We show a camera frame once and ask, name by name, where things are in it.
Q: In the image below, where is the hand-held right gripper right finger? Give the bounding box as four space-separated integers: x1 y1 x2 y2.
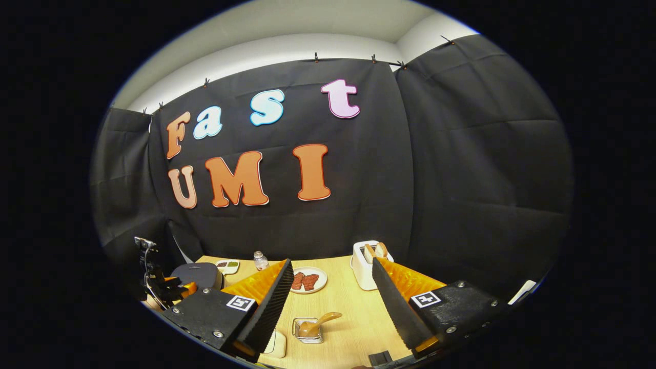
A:
370 257 513 359

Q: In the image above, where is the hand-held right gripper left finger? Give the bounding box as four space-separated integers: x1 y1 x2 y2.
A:
159 258 295 363

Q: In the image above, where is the black rice cooker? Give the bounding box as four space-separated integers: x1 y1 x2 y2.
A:
169 262 224 293

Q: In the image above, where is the wire chopstick holder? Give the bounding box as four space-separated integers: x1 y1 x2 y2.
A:
292 317 324 344

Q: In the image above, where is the wooden spoon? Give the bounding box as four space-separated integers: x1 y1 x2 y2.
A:
299 312 343 338

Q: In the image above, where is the cream square tray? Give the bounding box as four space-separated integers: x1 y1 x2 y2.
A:
264 330 287 359

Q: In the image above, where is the white toaster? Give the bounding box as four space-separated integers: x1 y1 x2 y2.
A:
351 240 394 291

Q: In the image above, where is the white round plate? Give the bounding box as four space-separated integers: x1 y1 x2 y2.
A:
290 266 328 294

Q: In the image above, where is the white panel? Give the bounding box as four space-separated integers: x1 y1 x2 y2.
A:
507 279 538 305

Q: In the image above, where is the black backdrop cloth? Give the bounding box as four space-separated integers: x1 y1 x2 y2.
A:
91 35 573 303

